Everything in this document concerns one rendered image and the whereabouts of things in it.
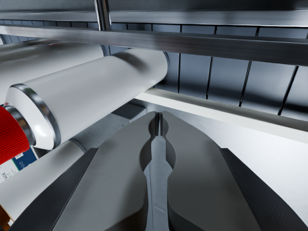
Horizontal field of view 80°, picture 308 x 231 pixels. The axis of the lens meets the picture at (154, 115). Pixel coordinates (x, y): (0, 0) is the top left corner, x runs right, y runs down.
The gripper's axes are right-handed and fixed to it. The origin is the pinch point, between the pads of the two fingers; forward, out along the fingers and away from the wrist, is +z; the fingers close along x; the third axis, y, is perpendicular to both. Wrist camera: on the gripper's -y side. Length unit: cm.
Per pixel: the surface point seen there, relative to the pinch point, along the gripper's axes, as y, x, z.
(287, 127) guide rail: 3.3, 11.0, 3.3
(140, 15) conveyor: -4.9, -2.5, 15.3
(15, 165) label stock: 34, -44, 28
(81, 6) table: -6.1, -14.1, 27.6
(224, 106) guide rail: 3.3, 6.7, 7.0
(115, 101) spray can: 1.1, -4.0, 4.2
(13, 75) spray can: -0.4, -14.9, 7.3
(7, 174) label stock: 35, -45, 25
